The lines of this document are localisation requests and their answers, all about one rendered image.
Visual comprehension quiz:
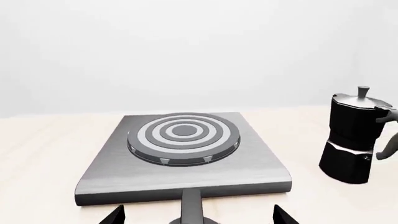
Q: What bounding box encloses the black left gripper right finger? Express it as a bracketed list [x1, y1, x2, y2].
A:
[272, 203, 301, 224]

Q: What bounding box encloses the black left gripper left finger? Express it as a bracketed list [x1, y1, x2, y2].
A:
[98, 204, 126, 224]

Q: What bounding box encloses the grey stove knob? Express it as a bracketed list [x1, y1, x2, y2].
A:
[168, 188, 216, 224]

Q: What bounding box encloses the grey single-burner stove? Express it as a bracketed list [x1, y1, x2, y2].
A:
[74, 111, 294, 207]

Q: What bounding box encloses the black moka pot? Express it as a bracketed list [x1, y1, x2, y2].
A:
[318, 85, 398, 185]

